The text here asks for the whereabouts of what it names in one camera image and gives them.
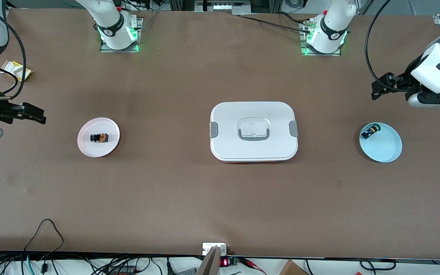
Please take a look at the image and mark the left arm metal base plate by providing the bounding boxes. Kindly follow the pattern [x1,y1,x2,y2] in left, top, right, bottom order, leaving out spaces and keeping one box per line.
[299,21,342,57]

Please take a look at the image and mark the light blue plate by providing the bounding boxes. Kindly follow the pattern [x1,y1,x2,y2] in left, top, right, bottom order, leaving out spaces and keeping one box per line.
[359,122,403,163]

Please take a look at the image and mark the thin black looped cable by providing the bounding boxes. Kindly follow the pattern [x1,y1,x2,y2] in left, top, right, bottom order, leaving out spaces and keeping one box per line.
[23,218,65,253]

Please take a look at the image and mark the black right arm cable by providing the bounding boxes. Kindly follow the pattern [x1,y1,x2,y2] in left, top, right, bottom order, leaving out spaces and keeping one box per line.
[0,19,27,97]

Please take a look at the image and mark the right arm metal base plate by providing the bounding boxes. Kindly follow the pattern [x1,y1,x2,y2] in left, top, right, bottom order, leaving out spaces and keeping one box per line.
[100,17,143,53]

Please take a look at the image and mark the grey wooden bar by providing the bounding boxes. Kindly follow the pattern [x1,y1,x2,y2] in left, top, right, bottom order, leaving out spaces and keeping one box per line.
[196,246,222,275]

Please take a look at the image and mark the red clip leads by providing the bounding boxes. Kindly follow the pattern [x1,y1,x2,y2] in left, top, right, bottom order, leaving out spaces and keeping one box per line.
[241,258,267,275]

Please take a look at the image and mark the brown cardboard box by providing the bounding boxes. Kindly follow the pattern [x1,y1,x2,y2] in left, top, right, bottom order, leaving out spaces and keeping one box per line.
[279,260,308,275]

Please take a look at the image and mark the small white box device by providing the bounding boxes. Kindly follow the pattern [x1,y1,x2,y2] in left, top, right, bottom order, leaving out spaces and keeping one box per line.
[202,243,227,256]

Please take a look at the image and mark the black coiled cable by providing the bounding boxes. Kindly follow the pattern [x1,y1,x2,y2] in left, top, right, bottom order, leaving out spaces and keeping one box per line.
[359,259,397,272]

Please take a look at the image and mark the pink plate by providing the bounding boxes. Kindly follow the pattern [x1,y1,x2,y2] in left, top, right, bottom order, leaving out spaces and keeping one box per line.
[77,117,120,158]

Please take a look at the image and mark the yellow and white carton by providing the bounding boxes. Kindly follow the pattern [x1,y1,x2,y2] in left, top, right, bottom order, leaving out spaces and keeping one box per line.
[0,60,33,82]

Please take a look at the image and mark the white lidded container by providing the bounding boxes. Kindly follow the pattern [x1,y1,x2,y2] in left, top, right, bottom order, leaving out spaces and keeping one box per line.
[209,101,299,163]

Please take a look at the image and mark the thick black table cable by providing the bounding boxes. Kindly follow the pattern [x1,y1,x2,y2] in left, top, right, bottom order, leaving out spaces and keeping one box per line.
[238,14,313,34]

